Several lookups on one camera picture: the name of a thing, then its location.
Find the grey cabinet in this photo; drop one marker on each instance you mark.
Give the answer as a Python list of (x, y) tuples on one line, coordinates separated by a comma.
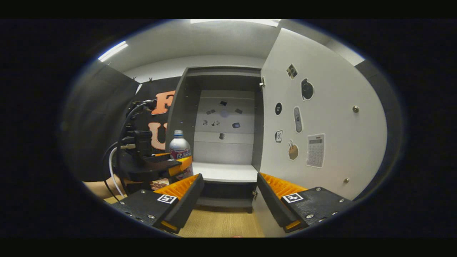
[(178, 107)]

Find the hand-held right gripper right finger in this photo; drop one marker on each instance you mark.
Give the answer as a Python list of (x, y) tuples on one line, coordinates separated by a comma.
[(273, 203)]

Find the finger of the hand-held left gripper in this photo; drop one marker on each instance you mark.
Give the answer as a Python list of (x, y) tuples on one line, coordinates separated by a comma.
[(162, 155), (178, 167)]

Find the white cabinet door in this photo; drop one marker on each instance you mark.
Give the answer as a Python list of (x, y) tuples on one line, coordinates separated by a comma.
[(332, 107)]

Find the ceiling light panel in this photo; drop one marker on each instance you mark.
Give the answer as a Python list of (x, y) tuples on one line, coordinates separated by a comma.
[(250, 22)]

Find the black backdrop cloth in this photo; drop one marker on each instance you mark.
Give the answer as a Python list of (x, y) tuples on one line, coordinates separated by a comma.
[(100, 117)]

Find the ceiling light strip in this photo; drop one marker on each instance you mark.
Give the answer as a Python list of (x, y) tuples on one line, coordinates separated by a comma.
[(113, 51)]

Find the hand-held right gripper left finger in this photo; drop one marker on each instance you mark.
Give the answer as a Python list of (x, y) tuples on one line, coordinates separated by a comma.
[(185, 203)]

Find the clear bottle with pink label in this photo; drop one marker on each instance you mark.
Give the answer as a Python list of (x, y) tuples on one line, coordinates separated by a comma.
[(178, 146)]

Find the white cabinet shelf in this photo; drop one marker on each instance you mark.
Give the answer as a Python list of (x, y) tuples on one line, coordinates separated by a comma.
[(225, 171)]

